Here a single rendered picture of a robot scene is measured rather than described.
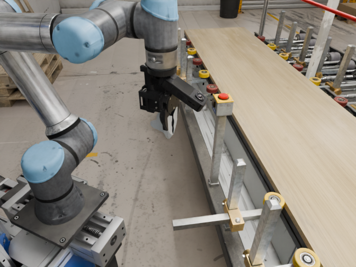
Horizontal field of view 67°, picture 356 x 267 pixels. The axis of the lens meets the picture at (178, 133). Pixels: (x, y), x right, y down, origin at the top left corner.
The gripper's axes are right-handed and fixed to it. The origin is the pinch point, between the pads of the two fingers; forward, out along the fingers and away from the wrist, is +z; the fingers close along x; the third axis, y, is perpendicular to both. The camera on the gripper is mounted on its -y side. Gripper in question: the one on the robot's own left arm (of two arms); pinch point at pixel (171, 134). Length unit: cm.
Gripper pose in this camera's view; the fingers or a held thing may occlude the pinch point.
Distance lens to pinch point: 75.2
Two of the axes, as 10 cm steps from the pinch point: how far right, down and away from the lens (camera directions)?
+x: -4.1, 5.5, -7.3
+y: -9.1, -2.4, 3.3
